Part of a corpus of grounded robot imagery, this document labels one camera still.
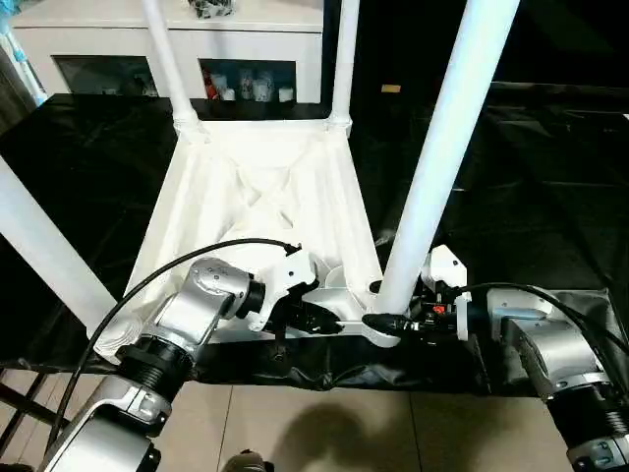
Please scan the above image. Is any grey robot foot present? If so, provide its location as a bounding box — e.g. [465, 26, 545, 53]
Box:
[222, 450, 274, 472]

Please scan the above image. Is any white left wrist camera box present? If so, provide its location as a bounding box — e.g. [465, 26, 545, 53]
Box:
[244, 247, 321, 335]

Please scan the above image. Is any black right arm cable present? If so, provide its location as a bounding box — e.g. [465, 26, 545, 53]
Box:
[458, 281, 629, 360]

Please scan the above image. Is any white plastic table leg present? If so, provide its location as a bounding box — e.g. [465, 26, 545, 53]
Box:
[140, 0, 208, 145]
[0, 155, 121, 314]
[325, 0, 362, 137]
[372, 0, 522, 322]

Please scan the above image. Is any black folding table frame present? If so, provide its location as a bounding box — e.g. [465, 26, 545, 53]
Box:
[0, 362, 62, 465]

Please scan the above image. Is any black mat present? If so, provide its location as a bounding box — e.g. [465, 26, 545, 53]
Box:
[0, 90, 629, 396]

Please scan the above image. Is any white plastic table top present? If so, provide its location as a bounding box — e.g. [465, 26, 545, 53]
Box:
[92, 118, 406, 361]

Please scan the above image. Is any light blue plastic pack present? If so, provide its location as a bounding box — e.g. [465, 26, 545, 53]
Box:
[0, 0, 46, 105]

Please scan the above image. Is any grey object on cabinet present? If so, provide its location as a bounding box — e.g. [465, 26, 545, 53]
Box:
[191, 0, 238, 20]

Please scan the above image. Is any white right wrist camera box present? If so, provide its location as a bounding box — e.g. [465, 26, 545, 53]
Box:
[421, 245, 473, 341]

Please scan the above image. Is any white cabinet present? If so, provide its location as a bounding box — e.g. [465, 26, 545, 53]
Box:
[10, 0, 327, 105]

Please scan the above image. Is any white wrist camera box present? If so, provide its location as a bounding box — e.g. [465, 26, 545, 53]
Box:
[421, 245, 473, 341]
[244, 247, 321, 335]

